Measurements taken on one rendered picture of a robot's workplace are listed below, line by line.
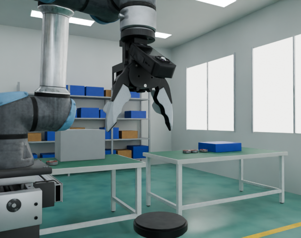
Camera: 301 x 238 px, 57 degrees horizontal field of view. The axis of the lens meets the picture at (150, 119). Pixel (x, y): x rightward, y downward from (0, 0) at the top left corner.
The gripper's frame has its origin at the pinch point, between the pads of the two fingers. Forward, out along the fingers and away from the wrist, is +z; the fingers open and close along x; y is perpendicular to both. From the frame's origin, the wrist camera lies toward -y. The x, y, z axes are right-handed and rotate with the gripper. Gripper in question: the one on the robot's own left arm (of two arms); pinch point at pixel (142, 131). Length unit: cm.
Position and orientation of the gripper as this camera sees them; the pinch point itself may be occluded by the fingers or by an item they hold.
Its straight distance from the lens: 54.5
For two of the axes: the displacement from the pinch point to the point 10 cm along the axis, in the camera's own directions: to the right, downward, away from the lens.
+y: -5.3, 0.1, 8.5
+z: 0.0, 10.0, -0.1
